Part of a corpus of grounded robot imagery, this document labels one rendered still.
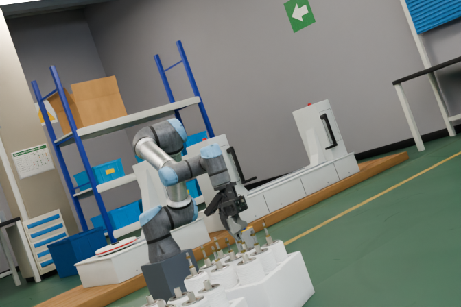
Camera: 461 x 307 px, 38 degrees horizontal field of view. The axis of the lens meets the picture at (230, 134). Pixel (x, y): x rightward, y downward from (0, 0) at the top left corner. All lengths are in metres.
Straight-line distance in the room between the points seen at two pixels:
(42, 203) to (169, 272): 5.99
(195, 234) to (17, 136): 4.48
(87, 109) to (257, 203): 3.07
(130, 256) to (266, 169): 5.28
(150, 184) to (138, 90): 6.75
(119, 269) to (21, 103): 4.85
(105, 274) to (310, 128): 2.48
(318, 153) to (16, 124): 4.33
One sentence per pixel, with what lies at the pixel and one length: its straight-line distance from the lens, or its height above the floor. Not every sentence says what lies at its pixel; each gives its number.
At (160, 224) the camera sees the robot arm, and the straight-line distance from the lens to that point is 3.07.
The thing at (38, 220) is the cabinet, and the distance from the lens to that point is 8.01.
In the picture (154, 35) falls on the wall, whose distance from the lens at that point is 11.01.
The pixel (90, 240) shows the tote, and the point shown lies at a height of 0.28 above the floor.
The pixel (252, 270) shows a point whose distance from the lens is 2.49.
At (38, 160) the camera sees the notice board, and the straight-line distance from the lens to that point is 8.99.
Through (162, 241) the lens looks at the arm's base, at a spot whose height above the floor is 0.38.
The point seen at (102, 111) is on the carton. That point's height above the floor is 1.58.
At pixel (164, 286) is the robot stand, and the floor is 0.19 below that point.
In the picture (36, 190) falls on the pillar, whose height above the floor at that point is 1.01.
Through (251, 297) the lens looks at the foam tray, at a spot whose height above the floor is 0.14.
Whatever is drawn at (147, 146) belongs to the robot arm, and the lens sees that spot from 2.74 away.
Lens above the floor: 0.66
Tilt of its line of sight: 1 degrees up
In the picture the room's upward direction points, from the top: 20 degrees counter-clockwise
